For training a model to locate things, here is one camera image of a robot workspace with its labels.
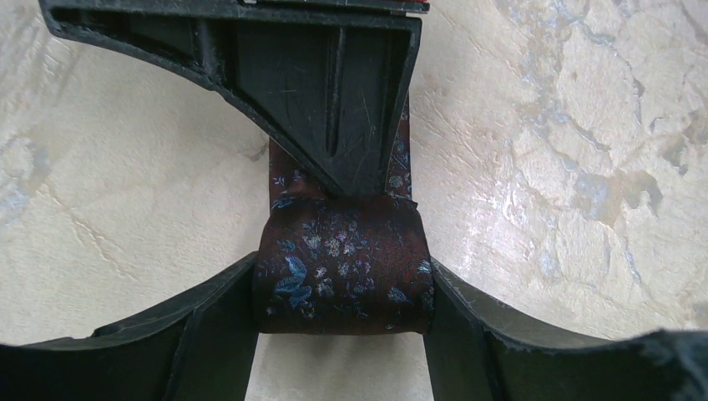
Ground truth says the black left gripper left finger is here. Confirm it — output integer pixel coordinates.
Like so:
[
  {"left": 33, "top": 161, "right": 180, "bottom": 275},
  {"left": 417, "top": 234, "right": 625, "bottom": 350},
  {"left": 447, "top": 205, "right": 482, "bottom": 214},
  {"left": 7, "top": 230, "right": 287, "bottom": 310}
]
[{"left": 1, "top": 254, "right": 259, "bottom": 400}]

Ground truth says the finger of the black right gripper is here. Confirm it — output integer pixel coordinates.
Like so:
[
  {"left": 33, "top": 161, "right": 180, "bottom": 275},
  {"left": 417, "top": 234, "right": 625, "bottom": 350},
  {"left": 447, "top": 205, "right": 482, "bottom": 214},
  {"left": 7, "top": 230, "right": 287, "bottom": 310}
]
[{"left": 40, "top": 0, "right": 430, "bottom": 196}]

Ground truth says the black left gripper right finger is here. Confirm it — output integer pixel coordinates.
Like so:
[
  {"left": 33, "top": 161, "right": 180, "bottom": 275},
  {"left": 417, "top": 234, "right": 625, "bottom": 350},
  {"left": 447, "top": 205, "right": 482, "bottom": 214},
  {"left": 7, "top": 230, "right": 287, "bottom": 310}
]
[{"left": 423, "top": 261, "right": 707, "bottom": 400}]

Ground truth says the maroon blue floral tie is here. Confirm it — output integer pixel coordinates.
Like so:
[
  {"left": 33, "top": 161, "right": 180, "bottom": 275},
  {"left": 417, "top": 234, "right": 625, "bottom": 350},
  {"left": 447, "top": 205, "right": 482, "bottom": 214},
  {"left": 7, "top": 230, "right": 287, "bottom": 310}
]
[{"left": 252, "top": 114, "right": 435, "bottom": 335}]

